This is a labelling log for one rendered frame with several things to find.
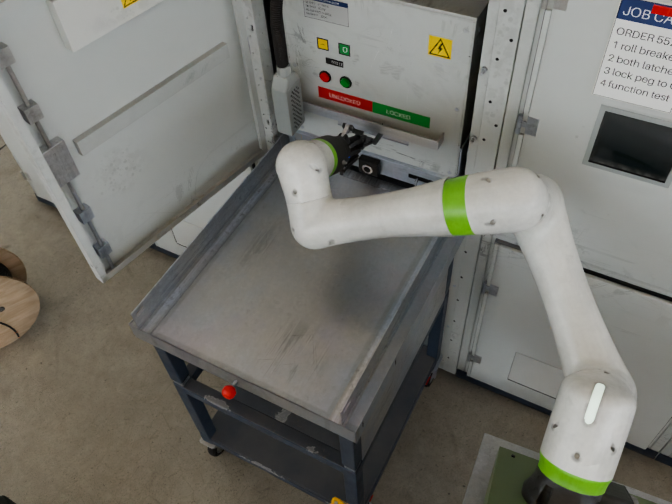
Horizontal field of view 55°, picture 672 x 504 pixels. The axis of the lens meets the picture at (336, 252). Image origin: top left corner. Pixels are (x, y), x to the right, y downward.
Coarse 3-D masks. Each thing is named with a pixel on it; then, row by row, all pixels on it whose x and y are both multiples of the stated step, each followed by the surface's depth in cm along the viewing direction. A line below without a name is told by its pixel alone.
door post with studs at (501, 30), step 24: (504, 0) 125; (504, 24) 128; (504, 48) 132; (480, 72) 137; (504, 72) 136; (480, 96) 144; (504, 96) 140; (480, 120) 149; (480, 144) 153; (480, 168) 159; (456, 312) 208; (456, 336) 218; (456, 360) 230
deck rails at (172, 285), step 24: (264, 168) 185; (240, 192) 177; (264, 192) 183; (216, 216) 170; (240, 216) 177; (216, 240) 172; (432, 240) 168; (192, 264) 167; (432, 264) 163; (168, 288) 161; (408, 288) 151; (144, 312) 155; (384, 336) 144; (360, 384) 139; (336, 408) 140
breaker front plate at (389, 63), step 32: (288, 0) 155; (352, 0) 147; (384, 0) 143; (288, 32) 163; (320, 32) 158; (352, 32) 153; (384, 32) 149; (416, 32) 145; (448, 32) 141; (320, 64) 165; (352, 64) 160; (384, 64) 155; (416, 64) 151; (448, 64) 147; (384, 96) 163; (416, 96) 158; (448, 96) 153; (320, 128) 183; (416, 128) 165; (448, 128) 160; (416, 160) 174; (448, 160) 168
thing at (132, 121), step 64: (0, 0) 113; (64, 0) 122; (128, 0) 132; (192, 0) 149; (0, 64) 118; (64, 64) 131; (128, 64) 143; (192, 64) 157; (64, 128) 138; (128, 128) 152; (192, 128) 169; (64, 192) 146; (128, 192) 162; (192, 192) 181; (128, 256) 171
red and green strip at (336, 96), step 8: (320, 88) 171; (320, 96) 173; (328, 96) 172; (336, 96) 171; (344, 96) 169; (352, 96) 168; (352, 104) 170; (360, 104) 169; (368, 104) 167; (376, 104) 166; (376, 112) 168; (384, 112) 167; (392, 112) 165; (400, 112) 164; (408, 112) 163; (408, 120) 165; (416, 120) 163; (424, 120) 162
